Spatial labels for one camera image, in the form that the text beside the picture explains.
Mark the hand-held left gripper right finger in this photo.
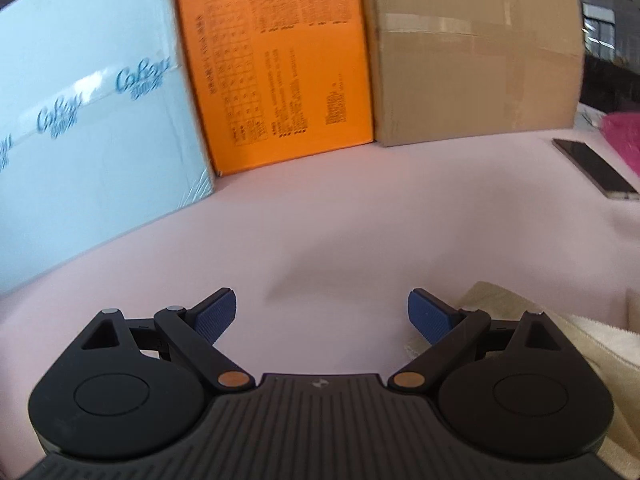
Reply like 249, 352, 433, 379
387, 287, 563, 393

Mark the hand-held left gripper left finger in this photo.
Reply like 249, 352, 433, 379
75, 287, 253, 393

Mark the beige knit garment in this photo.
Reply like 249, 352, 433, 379
405, 281, 640, 480

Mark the smartphone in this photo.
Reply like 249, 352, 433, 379
552, 138, 640, 200

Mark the light blue printed box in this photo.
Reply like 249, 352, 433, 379
0, 0, 217, 293

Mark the orange printed box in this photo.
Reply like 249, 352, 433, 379
170, 0, 376, 177

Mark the brown cardboard box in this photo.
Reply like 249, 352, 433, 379
357, 0, 586, 148

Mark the pink plastic bag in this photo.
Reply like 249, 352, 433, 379
600, 112, 640, 176

